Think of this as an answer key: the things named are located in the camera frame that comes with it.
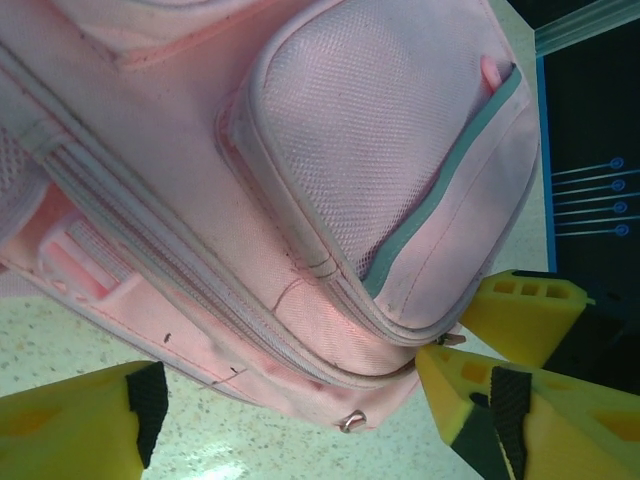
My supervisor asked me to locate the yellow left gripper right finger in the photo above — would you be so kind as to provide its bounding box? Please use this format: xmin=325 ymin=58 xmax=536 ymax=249
xmin=489 ymin=366 xmax=640 ymax=480

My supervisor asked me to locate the pink school backpack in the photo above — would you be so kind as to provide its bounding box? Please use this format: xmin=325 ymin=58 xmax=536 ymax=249
xmin=0 ymin=0 xmax=545 ymax=437

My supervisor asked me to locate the aluminium frame post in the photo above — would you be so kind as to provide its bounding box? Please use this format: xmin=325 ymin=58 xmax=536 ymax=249
xmin=533 ymin=0 xmax=640 ymax=57

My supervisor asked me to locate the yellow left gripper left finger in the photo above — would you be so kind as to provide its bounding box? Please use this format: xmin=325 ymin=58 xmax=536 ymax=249
xmin=0 ymin=359 xmax=169 ymax=480

